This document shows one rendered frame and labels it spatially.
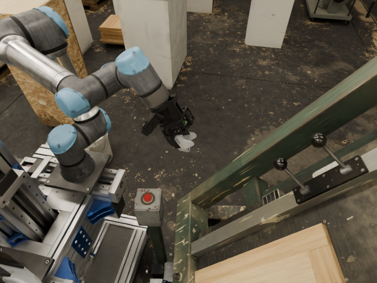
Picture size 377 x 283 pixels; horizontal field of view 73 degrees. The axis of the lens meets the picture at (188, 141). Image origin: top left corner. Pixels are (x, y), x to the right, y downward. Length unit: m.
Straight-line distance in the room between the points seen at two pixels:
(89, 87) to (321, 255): 0.72
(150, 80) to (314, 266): 0.62
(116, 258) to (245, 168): 1.20
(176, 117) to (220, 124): 2.20
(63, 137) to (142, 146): 1.65
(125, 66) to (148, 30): 2.40
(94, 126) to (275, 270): 0.85
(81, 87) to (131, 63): 0.14
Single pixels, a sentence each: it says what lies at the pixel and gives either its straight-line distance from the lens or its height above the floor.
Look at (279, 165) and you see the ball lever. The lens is 0.74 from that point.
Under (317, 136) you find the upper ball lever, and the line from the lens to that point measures 0.69.
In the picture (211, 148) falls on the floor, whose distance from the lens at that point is 2.64.
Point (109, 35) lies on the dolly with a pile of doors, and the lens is 4.48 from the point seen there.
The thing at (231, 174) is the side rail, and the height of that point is 1.14.
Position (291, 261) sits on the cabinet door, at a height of 1.26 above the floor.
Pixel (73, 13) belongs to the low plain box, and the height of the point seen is 0.59.
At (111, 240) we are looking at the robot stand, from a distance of 1.99.
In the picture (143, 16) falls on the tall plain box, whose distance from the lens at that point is 3.00.
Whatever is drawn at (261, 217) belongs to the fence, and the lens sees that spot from 0.88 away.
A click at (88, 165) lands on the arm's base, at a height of 1.08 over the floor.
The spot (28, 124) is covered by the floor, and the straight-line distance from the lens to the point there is 3.41.
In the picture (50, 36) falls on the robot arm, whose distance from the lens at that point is 1.02.
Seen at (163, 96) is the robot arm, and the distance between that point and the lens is 0.69.
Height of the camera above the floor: 1.99
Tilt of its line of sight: 47 degrees down
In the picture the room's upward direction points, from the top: straight up
